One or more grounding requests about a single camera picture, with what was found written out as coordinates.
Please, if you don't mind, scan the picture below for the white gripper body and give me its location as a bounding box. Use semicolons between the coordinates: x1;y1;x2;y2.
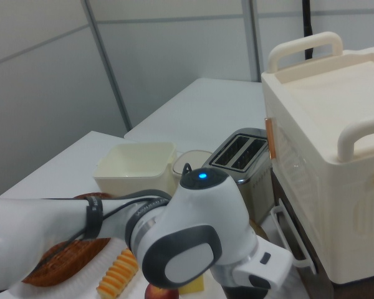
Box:
224;252;292;299

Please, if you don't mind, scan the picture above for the yellow cube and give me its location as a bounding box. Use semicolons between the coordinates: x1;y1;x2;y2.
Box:
178;273;206;296

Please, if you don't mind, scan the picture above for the chrome two-slot toaster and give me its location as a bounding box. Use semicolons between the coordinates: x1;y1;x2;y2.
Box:
202;127;274;225

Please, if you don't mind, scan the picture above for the red apple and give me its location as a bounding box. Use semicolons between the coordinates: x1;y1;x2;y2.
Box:
144;282;179;299

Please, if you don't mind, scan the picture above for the copper latch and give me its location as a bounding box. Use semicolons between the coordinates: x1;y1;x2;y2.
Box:
264;117;277;160

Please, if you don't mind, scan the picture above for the small cream lidded container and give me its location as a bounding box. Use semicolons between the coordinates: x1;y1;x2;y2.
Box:
171;149;213;181

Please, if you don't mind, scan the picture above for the white oven appliance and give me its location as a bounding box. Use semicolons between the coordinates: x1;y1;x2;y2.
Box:
261;31;374;286

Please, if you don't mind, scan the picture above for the orange striped bread loaf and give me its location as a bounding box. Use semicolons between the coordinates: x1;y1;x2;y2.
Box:
95;248;140;299

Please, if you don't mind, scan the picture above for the open cream plastic container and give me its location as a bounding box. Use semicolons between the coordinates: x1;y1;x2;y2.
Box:
92;142;178;197

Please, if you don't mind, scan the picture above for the brown wicker basket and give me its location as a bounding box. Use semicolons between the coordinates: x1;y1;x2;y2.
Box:
21;192;113;288

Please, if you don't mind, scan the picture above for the black pole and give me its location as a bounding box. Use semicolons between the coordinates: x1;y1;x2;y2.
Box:
300;0;315;60

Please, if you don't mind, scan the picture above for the white wire handle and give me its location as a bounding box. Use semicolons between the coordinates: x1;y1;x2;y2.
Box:
269;206;317;275

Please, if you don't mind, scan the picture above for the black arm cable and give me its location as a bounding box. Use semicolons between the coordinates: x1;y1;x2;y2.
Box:
34;163;194;272

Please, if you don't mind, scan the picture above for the black velcro strap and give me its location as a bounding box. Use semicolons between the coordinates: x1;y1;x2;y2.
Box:
84;194;103;240

